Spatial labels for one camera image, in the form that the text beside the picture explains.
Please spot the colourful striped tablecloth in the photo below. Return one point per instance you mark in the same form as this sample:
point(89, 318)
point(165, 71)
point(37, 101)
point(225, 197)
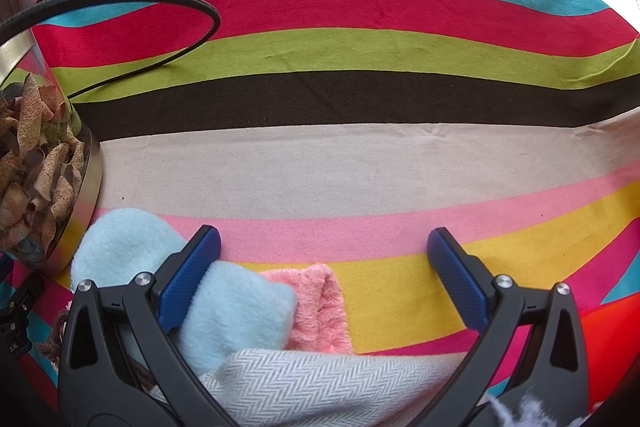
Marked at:
point(350, 157)

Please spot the grey herringbone cloth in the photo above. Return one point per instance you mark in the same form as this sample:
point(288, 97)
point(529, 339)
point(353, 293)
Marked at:
point(310, 387)

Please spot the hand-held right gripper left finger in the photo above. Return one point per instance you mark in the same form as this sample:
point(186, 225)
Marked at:
point(190, 277)

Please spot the light pink fluffy sock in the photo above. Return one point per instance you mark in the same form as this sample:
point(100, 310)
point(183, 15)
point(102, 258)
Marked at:
point(315, 312)

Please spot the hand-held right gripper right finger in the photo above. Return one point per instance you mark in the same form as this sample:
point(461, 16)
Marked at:
point(457, 277)

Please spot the glass jar with metal lid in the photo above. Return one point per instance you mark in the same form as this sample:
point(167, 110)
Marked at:
point(40, 157)

